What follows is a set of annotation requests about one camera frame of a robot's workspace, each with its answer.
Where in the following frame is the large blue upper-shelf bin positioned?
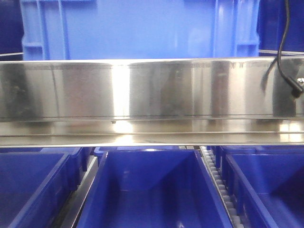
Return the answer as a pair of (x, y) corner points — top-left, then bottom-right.
(20, 0), (259, 60)

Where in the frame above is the white roller track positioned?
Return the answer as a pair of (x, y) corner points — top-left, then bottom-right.
(199, 146), (244, 228)

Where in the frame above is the lower middle blue bin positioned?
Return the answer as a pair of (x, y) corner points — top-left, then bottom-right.
(77, 150), (232, 228)

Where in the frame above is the lower right blue bin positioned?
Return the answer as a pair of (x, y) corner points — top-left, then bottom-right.
(215, 145), (304, 228)

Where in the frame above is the lower left blue bin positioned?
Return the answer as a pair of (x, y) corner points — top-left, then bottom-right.
(0, 147), (82, 228)

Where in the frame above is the dark blue upper-right bin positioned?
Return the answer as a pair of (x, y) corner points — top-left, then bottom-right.
(257, 0), (304, 52)

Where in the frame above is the dark blue upper-left bin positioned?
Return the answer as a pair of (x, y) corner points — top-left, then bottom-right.
(0, 0), (24, 54)

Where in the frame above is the stainless steel shelf rail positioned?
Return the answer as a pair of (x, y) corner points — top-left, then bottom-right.
(0, 57), (304, 148)

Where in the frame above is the black cable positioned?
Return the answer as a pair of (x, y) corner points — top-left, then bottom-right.
(276, 0), (304, 98)

